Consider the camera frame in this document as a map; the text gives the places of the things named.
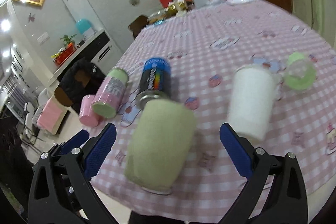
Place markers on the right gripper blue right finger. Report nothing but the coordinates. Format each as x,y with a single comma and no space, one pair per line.
286,201

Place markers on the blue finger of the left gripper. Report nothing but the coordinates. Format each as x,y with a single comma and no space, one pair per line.
75,142

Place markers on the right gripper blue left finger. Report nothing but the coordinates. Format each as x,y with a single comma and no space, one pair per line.
93,210

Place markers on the pale green cup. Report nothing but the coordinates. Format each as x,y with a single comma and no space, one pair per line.
159,145

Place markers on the pink cup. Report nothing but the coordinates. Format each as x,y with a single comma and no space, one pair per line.
87,116

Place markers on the white paper cup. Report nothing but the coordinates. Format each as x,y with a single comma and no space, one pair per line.
251,102

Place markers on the small green clear cup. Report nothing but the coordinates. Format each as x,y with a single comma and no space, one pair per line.
300,72

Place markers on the pink towel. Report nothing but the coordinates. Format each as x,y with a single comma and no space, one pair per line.
49,116

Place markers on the pink green labelled can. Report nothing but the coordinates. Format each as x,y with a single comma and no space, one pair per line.
110,93

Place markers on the black jacket on chair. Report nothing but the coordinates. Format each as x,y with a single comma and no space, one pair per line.
82,79

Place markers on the red basket with items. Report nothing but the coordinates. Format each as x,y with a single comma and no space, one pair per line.
61,57

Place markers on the pink checked tablecloth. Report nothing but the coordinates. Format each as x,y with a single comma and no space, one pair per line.
204,49

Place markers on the white sideboard cabinet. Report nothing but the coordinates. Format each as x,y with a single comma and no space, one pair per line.
100,49

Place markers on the potted green plant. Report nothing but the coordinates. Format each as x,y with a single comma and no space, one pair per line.
68,39

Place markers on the blue black metal can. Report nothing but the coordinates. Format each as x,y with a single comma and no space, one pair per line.
155,82

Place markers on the blue white humidifier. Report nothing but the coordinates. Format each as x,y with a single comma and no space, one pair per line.
85,28

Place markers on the brown chair left far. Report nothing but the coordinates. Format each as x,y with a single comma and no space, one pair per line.
137,25

